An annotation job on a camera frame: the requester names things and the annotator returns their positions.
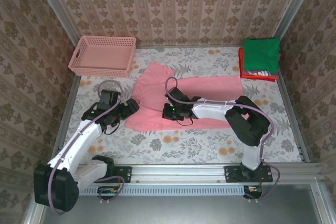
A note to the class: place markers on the pink t-shirt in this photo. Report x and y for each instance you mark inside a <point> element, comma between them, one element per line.
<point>210,87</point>

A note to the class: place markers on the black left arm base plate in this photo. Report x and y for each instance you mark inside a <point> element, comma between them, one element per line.
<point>123,174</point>

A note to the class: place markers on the floral tablecloth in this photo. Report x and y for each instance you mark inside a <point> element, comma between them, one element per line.
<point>183,145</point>

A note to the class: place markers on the aluminium mounting rail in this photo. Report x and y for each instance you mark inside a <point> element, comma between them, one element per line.
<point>178,172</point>

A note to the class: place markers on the grey printed folded t-shirt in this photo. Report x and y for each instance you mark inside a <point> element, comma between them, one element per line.
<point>260,73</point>

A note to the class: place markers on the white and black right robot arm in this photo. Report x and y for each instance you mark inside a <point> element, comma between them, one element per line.
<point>210,110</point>

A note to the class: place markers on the small circuit board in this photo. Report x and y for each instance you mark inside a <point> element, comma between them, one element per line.
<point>108,190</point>
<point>253,190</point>

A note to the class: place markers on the aluminium frame post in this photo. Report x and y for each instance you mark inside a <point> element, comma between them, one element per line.
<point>57,11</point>
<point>294,6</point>

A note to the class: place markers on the green folded t-shirt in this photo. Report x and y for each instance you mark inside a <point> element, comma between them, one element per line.
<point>260,53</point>

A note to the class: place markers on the pink plastic basket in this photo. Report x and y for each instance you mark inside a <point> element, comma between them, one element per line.
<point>105,56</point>

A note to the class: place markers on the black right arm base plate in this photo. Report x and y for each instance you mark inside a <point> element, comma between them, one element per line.
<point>232,174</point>

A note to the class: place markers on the grey metal panel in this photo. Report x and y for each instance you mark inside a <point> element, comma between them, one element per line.
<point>183,211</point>

